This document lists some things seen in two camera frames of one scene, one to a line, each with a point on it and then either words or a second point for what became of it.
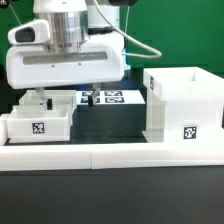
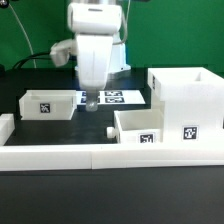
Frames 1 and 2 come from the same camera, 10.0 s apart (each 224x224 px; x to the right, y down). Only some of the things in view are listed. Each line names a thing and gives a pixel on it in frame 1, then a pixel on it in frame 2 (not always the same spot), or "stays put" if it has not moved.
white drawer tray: (66, 98) stays put
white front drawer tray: (35, 124) to (137, 126)
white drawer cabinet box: (185, 105) stays put
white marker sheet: (110, 97) stays put
